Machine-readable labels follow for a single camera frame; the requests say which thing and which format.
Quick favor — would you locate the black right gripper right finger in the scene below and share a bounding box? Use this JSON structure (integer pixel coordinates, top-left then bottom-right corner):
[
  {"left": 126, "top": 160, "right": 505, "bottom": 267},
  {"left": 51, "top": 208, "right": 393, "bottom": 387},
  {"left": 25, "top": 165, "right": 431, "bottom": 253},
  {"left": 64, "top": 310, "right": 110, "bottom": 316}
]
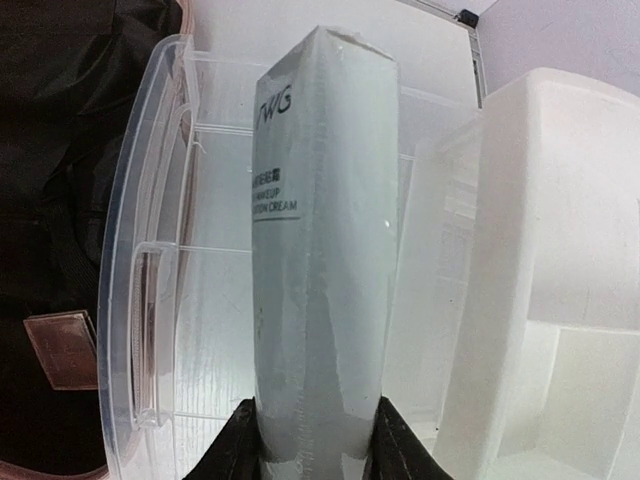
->
[{"left": 367, "top": 396, "right": 450, "bottom": 480}]

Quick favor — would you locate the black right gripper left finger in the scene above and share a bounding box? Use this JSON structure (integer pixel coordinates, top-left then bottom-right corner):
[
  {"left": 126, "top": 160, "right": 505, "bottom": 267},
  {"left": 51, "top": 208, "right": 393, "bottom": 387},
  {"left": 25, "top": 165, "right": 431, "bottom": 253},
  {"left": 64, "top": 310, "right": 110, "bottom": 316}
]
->
[{"left": 184, "top": 399, "right": 261, "bottom": 480}]

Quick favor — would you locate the white desktop drawer organizer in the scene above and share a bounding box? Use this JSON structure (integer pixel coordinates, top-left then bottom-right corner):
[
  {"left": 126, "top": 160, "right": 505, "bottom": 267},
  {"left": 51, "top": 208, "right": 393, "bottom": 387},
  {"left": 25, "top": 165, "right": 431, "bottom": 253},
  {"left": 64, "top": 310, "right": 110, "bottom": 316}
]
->
[{"left": 412, "top": 68, "right": 639, "bottom": 479}]

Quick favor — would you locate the clear plastic organizer drawer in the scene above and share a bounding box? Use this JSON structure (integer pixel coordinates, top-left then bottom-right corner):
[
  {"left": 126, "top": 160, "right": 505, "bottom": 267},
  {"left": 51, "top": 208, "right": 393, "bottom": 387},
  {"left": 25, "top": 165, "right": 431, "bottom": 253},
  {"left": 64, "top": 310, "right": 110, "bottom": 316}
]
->
[{"left": 98, "top": 35, "right": 481, "bottom": 479}]

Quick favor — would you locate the dark brown pouch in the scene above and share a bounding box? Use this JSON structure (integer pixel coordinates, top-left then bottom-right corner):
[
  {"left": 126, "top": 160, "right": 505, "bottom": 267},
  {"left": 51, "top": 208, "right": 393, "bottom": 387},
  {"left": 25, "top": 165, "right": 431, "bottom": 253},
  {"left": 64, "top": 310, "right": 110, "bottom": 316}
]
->
[{"left": 23, "top": 310, "right": 98, "bottom": 391}]

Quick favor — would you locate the white cosmetic tube box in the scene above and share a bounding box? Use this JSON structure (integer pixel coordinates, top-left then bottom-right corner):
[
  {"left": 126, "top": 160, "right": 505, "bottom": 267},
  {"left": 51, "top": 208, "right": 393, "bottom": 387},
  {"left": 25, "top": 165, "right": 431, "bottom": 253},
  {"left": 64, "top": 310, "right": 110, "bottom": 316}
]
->
[{"left": 251, "top": 26, "right": 399, "bottom": 479}]

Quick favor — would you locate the pink hard-shell suitcase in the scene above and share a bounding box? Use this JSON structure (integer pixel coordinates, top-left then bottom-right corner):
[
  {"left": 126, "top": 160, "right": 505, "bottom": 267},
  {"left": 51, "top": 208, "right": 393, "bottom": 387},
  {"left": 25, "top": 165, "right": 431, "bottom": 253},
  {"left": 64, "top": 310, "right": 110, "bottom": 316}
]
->
[{"left": 1, "top": 1, "right": 194, "bottom": 479}]

